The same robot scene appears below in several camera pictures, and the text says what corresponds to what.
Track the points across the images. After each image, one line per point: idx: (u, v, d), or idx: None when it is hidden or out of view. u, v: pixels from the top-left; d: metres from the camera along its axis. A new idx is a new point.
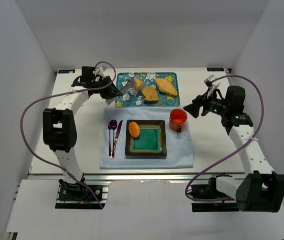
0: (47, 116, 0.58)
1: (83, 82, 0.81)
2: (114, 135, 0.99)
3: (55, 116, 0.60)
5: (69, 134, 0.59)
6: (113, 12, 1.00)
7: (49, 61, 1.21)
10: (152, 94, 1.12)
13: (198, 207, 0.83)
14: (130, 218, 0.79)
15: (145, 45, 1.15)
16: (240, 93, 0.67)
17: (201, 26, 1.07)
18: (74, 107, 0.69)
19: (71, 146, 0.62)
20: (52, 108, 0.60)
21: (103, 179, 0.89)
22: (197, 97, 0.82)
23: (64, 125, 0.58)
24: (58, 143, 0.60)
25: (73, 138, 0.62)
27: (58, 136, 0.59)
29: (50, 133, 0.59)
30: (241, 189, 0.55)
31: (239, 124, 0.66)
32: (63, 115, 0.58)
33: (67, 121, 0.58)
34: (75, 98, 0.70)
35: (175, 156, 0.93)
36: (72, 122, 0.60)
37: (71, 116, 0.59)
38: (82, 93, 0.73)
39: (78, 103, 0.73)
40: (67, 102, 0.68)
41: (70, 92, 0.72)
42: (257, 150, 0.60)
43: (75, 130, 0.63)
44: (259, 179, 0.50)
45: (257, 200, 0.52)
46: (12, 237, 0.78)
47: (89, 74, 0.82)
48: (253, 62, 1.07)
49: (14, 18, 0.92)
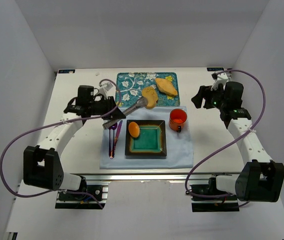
0: (28, 156, 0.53)
1: (78, 107, 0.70)
2: (114, 135, 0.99)
3: (39, 155, 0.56)
5: (52, 177, 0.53)
6: (112, 12, 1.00)
7: (49, 61, 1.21)
10: (152, 94, 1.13)
13: (198, 207, 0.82)
14: (130, 218, 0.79)
15: (145, 46, 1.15)
16: (238, 87, 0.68)
17: (201, 26, 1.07)
18: (61, 142, 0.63)
19: (55, 189, 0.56)
20: (35, 146, 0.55)
21: (103, 178, 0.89)
22: (201, 87, 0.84)
23: (46, 167, 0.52)
24: (41, 186, 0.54)
25: (58, 180, 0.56)
27: (39, 179, 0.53)
29: (32, 174, 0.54)
30: (240, 180, 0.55)
31: (238, 117, 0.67)
32: (45, 156, 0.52)
33: (49, 164, 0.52)
34: (64, 132, 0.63)
35: (175, 156, 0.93)
36: (56, 164, 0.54)
37: (55, 157, 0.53)
38: (74, 123, 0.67)
39: (68, 134, 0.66)
40: (53, 136, 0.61)
41: (60, 123, 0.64)
42: (255, 141, 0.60)
43: (61, 171, 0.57)
44: (258, 167, 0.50)
45: (256, 189, 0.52)
46: (12, 237, 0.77)
47: (85, 97, 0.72)
48: (253, 62, 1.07)
49: (14, 18, 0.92)
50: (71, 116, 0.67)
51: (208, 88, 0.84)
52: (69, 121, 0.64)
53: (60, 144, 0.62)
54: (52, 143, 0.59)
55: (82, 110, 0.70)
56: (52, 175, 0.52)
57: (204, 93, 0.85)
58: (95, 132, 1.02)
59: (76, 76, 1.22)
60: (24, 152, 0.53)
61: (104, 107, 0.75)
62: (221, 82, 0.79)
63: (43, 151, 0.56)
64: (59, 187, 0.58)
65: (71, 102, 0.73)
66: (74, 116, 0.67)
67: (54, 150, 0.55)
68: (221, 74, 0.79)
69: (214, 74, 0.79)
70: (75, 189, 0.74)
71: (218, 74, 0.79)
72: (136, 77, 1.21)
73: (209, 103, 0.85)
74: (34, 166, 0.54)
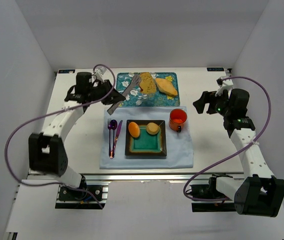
0: (33, 141, 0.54)
1: (78, 96, 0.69)
2: (114, 135, 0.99)
3: (43, 141, 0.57)
5: (57, 162, 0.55)
6: (113, 12, 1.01)
7: (49, 61, 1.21)
10: (150, 84, 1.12)
13: (198, 207, 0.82)
14: (130, 217, 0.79)
15: (145, 46, 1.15)
16: (244, 96, 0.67)
17: (201, 27, 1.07)
18: (65, 128, 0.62)
19: (61, 174, 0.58)
20: (39, 133, 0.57)
21: (104, 178, 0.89)
22: (204, 92, 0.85)
23: (51, 153, 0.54)
24: (47, 171, 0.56)
25: (63, 166, 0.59)
27: (44, 165, 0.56)
29: (37, 161, 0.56)
30: (239, 192, 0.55)
31: (241, 127, 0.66)
32: (50, 143, 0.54)
33: (54, 150, 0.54)
34: (67, 118, 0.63)
35: (175, 156, 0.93)
36: (61, 150, 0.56)
37: (60, 143, 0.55)
38: (75, 111, 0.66)
39: (71, 121, 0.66)
40: (56, 123, 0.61)
41: (62, 110, 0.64)
42: (258, 154, 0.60)
43: (65, 157, 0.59)
44: (258, 182, 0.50)
45: (255, 203, 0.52)
46: (12, 237, 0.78)
47: (84, 84, 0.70)
48: (253, 62, 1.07)
49: (15, 19, 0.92)
50: (72, 104, 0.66)
51: (212, 94, 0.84)
52: (71, 108, 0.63)
53: (63, 130, 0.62)
54: (55, 130, 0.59)
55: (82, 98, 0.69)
56: (57, 160, 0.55)
57: (208, 99, 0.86)
58: (90, 127, 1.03)
59: (76, 76, 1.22)
60: (29, 138, 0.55)
61: (103, 92, 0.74)
62: (226, 88, 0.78)
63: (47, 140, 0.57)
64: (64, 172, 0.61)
65: (70, 92, 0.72)
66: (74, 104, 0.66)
67: (58, 136, 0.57)
68: (226, 80, 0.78)
69: (219, 81, 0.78)
70: (76, 185, 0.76)
71: (223, 80, 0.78)
72: None
73: (212, 108, 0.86)
74: (39, 152, 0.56)
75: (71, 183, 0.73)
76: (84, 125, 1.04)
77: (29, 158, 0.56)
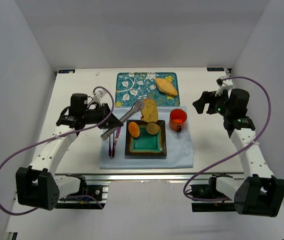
0: (21, 177, 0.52)
1: (71, 118, 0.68)
2: (114, 135, 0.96)
3: (32, 175, 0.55)
5: (46, 198, 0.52)
6: (113, 12, 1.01)
7: (49, 61, 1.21)
10: (153, 111, 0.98)
13: (198, 207, 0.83)
14: (130, 217, 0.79)
15: (145, 46, 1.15)
16: (244, 96, 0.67)
17: (201, 27, 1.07)
18: (55, 159, 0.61)
19: (52, 207, 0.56)
20: (27, 167, 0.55)
21: (104, 178, 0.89)
22: (204, 93, 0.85)
23: (39, 188, 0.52)
24: (36, 205, 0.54)
25: (53, 199, 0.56)
27: (33, 199, 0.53)
29: (26, 195, 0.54)
30: (239, 192, 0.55)
31: (241, 127, 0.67)
32: (39, 179, 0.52)
33: (43, 185, 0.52)
34: (57, 148, 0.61)
35: (175, 156, 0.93)
36: (50, 185, 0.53)
37: (49, 178, 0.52)
38: (67, 138, 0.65)
39: (62, 149, 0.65)
40: (46, 155, 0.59)
41: (53, 138, 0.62)
42: (258, 154, 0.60)
43: (56, 190, 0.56)
44: (258, 182, 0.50)
45: (255, 203, 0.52)
46: (12, 237, 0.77)
47: (79, 106, 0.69)
48: (253, 62, 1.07)
49: (15, 19, 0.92)
50: (64, 129, 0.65)
51: (212, 94, 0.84)
52: (61, 136, 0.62)
53: (53, 162, 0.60)
54: (45, 163, 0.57)
55: (76, 121, 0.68)
56: (46, 196, 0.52)
57: (208, 99, 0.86)
58: (88, 140, 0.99)
59: (76, 76, 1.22)
60: (16, 174, 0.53)
61: (98, 116, 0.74)
62: (226, 88, 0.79)
63: (35, 174, 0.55)
64: (56, 203, 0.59)
65: (64, 112, 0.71)
66: (67, 129, 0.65)
67: (46, 171, 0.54)
68: (226, 80, 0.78)
69: (219, 81, 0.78)
70: (75, 191, 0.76)
71: (223, 81, 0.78)
72: (136, 77, 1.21)
73: (212, 108, 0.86)
74: (27, 185, 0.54)
75: (71, 192, 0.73)
76: (82, 139, 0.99)
77: (17, 192, 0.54)
